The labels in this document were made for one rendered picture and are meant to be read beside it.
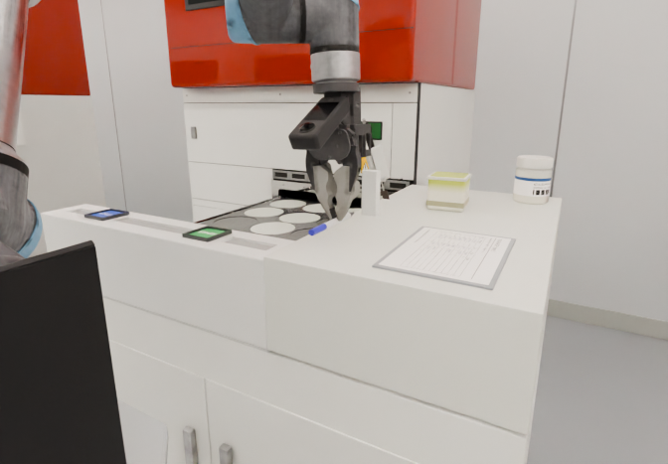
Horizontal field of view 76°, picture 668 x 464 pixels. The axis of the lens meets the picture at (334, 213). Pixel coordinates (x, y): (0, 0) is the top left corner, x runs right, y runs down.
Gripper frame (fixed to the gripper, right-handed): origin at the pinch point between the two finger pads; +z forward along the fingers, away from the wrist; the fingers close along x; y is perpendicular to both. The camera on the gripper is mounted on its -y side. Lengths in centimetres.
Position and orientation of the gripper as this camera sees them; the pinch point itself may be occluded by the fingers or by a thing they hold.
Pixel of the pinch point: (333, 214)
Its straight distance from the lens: 68.6
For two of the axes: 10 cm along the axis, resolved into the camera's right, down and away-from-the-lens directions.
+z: 0.4, 9.8, 2.1
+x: -8.8, -0.7, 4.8
